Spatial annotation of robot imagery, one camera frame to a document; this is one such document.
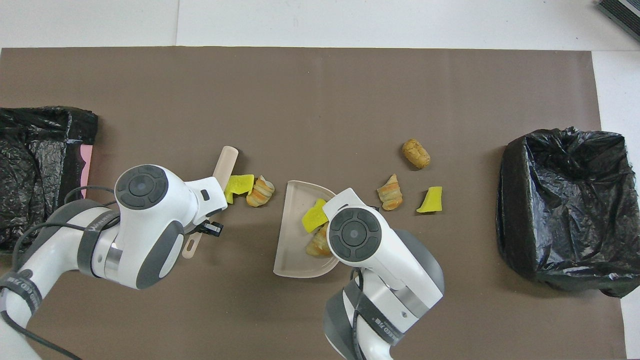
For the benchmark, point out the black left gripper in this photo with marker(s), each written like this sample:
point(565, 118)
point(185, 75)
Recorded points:
point(201, 228)

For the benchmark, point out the notched yellow sponge piece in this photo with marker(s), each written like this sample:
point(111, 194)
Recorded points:
point(239, 185)

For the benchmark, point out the rounded striped croissant piece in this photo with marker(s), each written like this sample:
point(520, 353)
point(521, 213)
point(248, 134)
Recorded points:
point(260, 192)

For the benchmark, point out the beige hand brush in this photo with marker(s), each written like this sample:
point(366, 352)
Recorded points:
point(226, 160)

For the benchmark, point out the beige plastic dustpan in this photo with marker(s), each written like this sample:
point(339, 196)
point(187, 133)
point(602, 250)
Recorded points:
point(295, 240)

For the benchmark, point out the blocky yellow sponge piece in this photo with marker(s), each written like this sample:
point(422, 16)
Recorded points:
point(314, 216)

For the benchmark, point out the pale torn bread piece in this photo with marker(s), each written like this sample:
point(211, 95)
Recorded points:
point(317, 244)

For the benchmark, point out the pointed striped croissant piece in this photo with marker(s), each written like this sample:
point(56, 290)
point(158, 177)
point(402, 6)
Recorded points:
point(390, 194)

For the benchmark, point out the brown oval bread roll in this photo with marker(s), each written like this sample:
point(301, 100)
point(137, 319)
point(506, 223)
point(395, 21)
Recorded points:
point(416, 154)

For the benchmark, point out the yellow sponge wedge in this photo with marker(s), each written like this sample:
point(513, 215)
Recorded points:
point(431, 201)

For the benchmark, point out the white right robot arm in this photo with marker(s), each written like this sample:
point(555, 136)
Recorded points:
point(400, 270)

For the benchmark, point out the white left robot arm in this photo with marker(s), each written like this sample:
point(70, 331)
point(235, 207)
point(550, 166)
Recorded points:
point(65, 260)

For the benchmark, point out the pink bin with black bag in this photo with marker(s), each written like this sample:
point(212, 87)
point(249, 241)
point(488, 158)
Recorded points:
point(30, 150)

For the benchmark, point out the black bag lined bin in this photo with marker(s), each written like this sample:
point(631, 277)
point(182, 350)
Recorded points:
point(560, 150)

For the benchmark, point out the brown table mat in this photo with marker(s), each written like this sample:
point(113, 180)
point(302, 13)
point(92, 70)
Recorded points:
point(320, 75)

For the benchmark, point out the dark ribbed device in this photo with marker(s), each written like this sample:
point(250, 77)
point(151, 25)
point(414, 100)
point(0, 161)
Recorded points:
point(625, 12)

